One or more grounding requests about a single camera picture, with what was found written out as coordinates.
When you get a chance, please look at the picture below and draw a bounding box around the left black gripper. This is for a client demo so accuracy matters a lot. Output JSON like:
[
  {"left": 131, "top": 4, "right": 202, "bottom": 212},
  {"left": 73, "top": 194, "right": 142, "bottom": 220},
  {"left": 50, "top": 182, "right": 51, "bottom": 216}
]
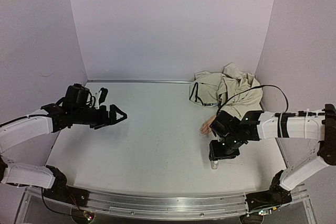
[{"left": 73, "top": 104, "right": 128, "bottom": 130}]

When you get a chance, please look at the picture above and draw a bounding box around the clear nail polish bottle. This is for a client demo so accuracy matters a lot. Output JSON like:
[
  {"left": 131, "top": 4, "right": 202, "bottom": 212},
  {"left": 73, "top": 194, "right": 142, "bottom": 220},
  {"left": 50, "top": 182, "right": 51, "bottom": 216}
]
[{"left": 211, "top": 160, "right": 219, "bottom": 169}]

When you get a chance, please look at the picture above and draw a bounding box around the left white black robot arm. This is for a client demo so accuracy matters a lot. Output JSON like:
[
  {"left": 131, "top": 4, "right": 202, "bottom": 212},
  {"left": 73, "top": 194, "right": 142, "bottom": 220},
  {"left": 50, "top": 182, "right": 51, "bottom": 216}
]
[{"left": 1, "top": 83, "right": 128, "bottom": 201}]

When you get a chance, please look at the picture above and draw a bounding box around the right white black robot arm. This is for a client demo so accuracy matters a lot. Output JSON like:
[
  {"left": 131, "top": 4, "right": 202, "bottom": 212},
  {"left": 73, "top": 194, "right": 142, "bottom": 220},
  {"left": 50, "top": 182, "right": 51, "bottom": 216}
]
[{"left": 209, "top": 104, "right": 335, "bottom": 214}]

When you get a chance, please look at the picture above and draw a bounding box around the mannequin hand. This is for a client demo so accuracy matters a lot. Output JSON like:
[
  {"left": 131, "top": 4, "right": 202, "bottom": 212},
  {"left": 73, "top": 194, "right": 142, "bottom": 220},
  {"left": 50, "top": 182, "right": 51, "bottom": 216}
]
[{"left": 199, "top": 116, "right": 216, "bottom": 135}]

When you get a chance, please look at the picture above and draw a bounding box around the beige jacket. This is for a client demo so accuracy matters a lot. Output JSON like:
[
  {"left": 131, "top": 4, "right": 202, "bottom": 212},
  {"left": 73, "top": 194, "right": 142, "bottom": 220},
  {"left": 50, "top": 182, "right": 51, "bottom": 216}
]
[{"left": 188, "top": 62, "right": 263, "bottom": 119}]

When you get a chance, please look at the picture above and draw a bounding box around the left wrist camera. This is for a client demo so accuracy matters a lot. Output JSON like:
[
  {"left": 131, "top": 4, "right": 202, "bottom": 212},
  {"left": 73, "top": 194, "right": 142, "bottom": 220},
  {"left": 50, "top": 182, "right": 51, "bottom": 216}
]
[{"left": 94, "top": 88, "right": 108, "bottom": 109}]

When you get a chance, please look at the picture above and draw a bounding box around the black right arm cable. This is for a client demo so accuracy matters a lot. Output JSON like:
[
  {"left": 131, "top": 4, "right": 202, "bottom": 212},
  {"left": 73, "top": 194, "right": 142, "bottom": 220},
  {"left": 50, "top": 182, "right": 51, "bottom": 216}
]
[{"left": 215, "top": 84, "right": 289, "bottom": 116}]

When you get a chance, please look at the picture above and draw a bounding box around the aluminium front rail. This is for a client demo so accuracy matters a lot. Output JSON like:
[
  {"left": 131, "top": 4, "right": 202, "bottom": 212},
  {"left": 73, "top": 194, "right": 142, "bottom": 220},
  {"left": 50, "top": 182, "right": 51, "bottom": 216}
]
[{"left": 41, "top": 186, "right": 308, "bottom": 219}]

